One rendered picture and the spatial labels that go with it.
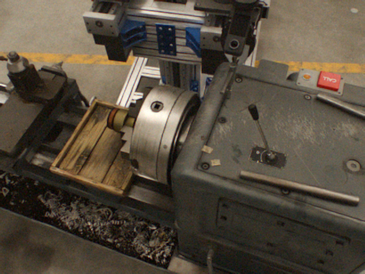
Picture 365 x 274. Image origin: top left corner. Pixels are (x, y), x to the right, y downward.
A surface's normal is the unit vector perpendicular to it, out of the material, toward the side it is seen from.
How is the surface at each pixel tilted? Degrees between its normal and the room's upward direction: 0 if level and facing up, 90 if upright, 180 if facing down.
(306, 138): 0
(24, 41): 0
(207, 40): 90
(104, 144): 0
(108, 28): 90
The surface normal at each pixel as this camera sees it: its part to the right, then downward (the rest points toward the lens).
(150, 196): -0.03, -0.56
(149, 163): -0.33, 0.53
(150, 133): -0.22, 0.00
